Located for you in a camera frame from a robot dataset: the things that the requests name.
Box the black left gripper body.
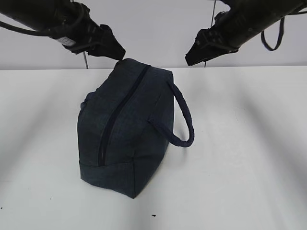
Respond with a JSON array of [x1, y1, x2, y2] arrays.
[[47, 2, 105, 48]]

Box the dark navy fabric lunch bag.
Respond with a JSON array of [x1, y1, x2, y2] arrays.
[[77, 58, 195, 198]]

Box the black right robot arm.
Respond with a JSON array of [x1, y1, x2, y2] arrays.
[[185, 0, 307, 66]]

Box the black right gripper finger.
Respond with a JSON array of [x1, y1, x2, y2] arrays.
[[206, 45, 239, 61], [185, 44, 215, 66]]

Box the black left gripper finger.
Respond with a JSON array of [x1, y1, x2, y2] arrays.
[[64, 43, 101, 57], [95, 24, 126, 60]]

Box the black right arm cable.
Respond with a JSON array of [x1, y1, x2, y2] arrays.
[[260, 0, 307, 51]]

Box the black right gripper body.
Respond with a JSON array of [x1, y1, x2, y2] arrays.
[[193, 11, 240, 52]]

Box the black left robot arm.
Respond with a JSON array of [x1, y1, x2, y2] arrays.
[[0, 0, 126, 60]]

